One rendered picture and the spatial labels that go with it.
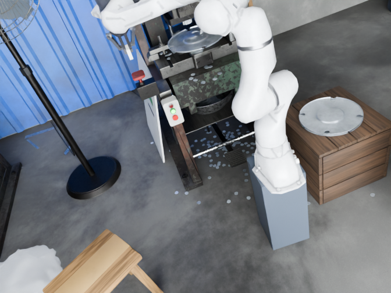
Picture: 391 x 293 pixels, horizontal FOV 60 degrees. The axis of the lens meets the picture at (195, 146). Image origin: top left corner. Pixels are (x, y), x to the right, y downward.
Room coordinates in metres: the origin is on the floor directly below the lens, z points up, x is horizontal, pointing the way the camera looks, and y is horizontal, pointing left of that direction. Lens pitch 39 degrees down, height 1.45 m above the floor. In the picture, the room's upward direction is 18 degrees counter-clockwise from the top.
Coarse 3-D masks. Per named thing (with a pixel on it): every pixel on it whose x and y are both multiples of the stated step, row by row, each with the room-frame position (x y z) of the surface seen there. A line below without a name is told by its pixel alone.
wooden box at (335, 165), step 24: (336, 96) 1.38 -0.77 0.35; (288, 120) 1.31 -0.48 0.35; (384, 120) 1.10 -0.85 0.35; (312, 144) 1.10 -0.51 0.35; (336, 144) 1.05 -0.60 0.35; (360, 144) 1.04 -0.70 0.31; (384, 144) 1.05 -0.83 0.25; (312, 168) 1.08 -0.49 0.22; (336, 168) 1.03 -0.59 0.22; (360, 168) 1.04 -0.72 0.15; (384, 168) 1.06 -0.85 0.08; (312, 192) 1.08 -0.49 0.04; (336, 192) 1.03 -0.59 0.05
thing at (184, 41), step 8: (184, 32) 1.74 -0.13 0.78; (192, 32) 1.71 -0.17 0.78; (200, 32) 1.66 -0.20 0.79; (176, 40) 1.67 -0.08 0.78; (184, 40) 1.62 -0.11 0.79; (192, 40) 1.59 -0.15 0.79; (200, 40) 1.56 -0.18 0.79; (208, 40) 1.55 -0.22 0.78; (216, 40) 1.52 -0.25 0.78; (176, 48) 1.57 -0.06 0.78; (184, 48) 1.54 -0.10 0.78; (192, 48) 1.52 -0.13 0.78; (200, 48) 1.48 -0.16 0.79
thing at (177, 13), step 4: (188, 4) 1.63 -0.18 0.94; (192, 4) 1.62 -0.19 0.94; (196, 4) 1.64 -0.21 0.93; (176, 8) 1.64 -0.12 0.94; (180, 8) 1.62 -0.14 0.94; (184, 8) 1.63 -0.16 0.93; (188, 8) 1.63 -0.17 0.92; (192, 8) 1.64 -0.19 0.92; (168, 12) 1.76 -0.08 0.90; (172, 12) 1.66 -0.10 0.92; (176, 12) 1.66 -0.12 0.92; (180, 12) 1.63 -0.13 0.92; (184, 12) 1.63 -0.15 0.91; (188, 12) 1.63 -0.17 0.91; (192, 12) 1.63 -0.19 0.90; (172, 16) 1.66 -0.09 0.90; (176, 16) 1.66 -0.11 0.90; (180, 16) 1.63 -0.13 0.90
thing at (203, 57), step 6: (216, 42) 1.50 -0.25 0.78; (204, 48) 1.48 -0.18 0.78; (210, 48) 1.46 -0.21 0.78; (216, 48) 1.45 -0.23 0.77; (192, 54) 1.46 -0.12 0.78; (198, 54) 1.45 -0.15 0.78; (204, 54) 1.57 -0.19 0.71; (210, 54) 1.57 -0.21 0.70; (198, 60) 1.57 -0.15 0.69; (204, 60) 1.57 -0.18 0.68; (210, 60) 1.56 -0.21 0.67; (198, 66) 1.57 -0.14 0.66
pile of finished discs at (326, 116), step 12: (312, 108) 1.33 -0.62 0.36; (324, 108) 1.29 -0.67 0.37; (336, 108) 1.26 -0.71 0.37; (348, 108) 1.24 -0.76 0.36; (360, 108) 1.21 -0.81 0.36; (300, 120) 1.27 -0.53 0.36; (312, 120) 1.24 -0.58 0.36; (324, 120) 1.21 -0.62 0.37; (336, 120) 1.18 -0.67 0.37; (348, 120) 1.16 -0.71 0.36; (360, 120) 1.14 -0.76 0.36; (312, 132) 1.17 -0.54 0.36; (324, 132) 1.14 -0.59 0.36; (336, 132) 1.11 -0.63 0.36
